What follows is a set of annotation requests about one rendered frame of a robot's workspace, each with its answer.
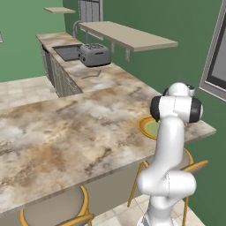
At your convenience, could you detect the silver tap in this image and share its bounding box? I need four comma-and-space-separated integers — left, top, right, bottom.
72, 19, 84, 40

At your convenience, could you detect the grey framed wall window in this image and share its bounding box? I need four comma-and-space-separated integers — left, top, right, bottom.
199, 0, 226, 103

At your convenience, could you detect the long beige wall shelf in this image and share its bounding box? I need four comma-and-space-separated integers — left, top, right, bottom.
78, 20, 179, 63

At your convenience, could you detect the yellow bar stool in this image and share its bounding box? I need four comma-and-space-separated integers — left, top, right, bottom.
126, 147, 209, 226
19, 185, 95, 226

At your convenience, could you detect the dark sink basin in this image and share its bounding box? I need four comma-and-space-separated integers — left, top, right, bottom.
52, 43, 84, 63

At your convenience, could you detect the grey toaster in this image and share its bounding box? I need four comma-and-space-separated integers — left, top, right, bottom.
78, 42, 112, 68

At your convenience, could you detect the small beige wall shelf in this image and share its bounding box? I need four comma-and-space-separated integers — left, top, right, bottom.
43, 6, 77, 15

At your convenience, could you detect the yellow green plate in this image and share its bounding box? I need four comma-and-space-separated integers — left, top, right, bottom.
139, 115, 162, 141

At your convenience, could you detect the grey fork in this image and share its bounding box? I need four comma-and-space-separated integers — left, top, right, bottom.
80, 69, 102, 80

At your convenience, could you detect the grey cupboard run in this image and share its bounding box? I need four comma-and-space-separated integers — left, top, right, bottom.
40, 41, 84, 99

